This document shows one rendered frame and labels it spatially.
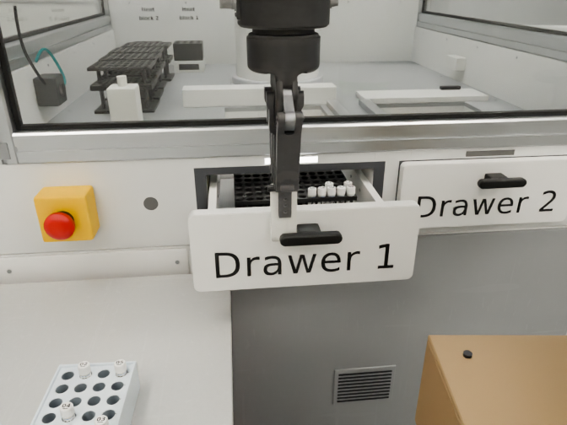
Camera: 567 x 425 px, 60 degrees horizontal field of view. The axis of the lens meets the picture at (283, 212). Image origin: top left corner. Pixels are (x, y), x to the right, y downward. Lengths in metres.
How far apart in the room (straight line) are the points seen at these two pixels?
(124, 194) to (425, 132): 0.46
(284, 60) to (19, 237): 0.52
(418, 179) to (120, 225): 0.47
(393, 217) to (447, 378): 0.24
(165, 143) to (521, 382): 0.53
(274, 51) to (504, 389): 0.36
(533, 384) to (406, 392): 0.60
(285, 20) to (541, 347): 0.38
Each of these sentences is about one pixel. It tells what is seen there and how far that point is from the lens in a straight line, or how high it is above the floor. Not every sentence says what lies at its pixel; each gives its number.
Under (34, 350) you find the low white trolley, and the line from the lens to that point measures 0.71.
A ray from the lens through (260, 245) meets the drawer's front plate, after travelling 0.61.
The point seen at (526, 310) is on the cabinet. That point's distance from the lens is 1.04.
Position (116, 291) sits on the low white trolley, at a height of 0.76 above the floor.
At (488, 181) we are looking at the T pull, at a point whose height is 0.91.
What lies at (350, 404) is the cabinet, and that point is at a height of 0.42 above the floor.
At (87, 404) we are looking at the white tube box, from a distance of 0.57.
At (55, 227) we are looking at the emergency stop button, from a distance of 0.73.
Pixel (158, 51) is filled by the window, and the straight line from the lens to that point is 0.72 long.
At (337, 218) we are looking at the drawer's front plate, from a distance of 0.61.
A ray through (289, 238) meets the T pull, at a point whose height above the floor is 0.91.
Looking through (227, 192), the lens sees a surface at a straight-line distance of 0.89.
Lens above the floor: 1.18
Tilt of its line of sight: 25 degrees down
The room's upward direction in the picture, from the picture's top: straight up
